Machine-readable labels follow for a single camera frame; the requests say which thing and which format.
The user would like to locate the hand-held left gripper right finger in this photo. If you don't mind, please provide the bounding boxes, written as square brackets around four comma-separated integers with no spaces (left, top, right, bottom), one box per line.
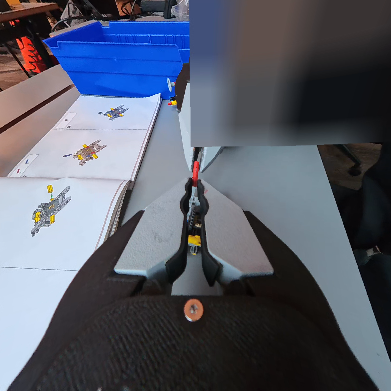
[197,179,275,286]

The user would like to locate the grey yellow lego chassis assembly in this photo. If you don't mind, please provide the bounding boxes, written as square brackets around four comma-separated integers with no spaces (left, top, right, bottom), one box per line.
[186,195,204,256]

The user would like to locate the open lego instruction booklet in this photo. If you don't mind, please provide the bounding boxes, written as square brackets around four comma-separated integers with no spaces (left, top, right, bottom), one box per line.
[0,93,163,391]

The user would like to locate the large blue plastic bin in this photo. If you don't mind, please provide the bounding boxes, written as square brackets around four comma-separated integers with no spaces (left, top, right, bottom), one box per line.
[42,38,190,100]

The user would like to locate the adjacent grey table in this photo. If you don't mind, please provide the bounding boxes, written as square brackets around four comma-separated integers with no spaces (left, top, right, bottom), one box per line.
[0,64,80,177]

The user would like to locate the black chair base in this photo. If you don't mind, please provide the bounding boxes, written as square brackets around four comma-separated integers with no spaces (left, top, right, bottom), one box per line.
[333,144,383,177]

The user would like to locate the orange black striped object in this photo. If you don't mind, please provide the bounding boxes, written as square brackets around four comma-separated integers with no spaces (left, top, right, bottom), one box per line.
[15,36,42,74]

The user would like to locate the brown wooden table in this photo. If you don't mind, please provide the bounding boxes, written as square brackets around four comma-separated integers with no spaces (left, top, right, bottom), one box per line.
[0,2,59,23]

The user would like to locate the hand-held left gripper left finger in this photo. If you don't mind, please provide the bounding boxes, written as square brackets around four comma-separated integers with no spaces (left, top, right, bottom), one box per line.
[114,178,193,283]

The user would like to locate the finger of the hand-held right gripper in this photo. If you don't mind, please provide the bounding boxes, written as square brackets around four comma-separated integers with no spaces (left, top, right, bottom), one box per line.
[176,62,196,172]
[200,146,224,173]

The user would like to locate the clear plastic bags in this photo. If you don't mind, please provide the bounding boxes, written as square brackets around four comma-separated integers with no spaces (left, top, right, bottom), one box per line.
[170,0,190,22]

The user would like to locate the person's dark clothing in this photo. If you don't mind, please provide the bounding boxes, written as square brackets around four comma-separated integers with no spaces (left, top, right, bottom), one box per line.
[332,144,391,277]

